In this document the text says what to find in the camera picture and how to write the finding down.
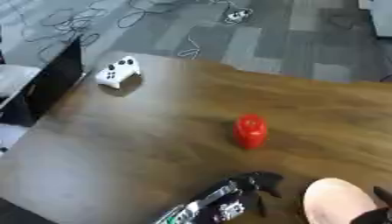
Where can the pale pink round object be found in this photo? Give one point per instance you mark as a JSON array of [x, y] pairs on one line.
[[337, 201]]

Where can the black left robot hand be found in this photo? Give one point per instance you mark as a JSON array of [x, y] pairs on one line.
[[258, 180]]

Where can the white game controller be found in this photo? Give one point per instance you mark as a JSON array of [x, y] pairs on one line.
[[115, 73]]

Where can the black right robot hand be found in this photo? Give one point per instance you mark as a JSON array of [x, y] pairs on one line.
[[375, 216]]

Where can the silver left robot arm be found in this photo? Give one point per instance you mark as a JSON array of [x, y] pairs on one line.
[[214, 204]]

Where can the white cabinet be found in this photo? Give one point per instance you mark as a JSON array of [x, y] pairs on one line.
[[383, 16]]

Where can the white power strip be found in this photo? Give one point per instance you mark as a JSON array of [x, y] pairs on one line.
[[238, 14]]

